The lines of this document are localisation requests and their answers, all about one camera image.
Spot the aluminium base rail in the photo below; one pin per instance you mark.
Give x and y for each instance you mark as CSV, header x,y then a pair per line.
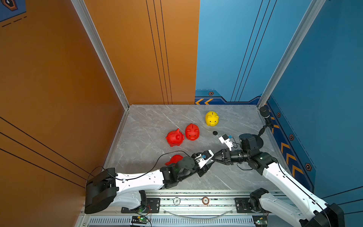
x,y
183,208

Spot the aluminium corner post right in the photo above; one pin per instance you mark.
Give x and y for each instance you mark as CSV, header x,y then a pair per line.
x,y
304,26

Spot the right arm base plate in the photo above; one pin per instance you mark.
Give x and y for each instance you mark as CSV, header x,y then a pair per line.
x,y
249,205

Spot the aluminium corner post left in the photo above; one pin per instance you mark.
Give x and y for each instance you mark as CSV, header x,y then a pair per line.
x,y
89,26

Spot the yellow piggy bank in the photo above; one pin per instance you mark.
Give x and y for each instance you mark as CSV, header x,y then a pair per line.
x,y
212,118

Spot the green circuit board right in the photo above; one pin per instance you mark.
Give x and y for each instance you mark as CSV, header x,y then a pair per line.
x,y
260,221

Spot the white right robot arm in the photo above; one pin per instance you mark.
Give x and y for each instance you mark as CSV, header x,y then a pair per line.
x,y
308,210

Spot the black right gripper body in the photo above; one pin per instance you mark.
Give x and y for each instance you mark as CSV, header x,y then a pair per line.
x,y
238,156

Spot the green circuit board left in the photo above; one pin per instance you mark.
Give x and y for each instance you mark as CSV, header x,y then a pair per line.
x,y
139,220

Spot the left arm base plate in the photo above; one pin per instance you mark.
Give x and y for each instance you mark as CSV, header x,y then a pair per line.
x,y
152,206

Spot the green circuit board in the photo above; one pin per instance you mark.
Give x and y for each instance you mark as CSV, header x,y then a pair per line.
x,y
260,221
139,220

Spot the aluminium corner post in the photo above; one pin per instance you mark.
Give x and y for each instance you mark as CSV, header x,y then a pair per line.
x,y
304,26
89,26

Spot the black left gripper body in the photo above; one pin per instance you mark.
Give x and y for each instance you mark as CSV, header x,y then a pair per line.
x,y
194,168

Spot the red piggy bank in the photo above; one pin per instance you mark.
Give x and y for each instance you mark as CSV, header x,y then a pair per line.
x,y
174,159
175,138
192,132

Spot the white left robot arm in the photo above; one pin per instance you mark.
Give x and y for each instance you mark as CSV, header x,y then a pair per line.
x,y
128,190

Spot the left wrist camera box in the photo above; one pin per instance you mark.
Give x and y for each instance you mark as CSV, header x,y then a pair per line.
x,y
204,158

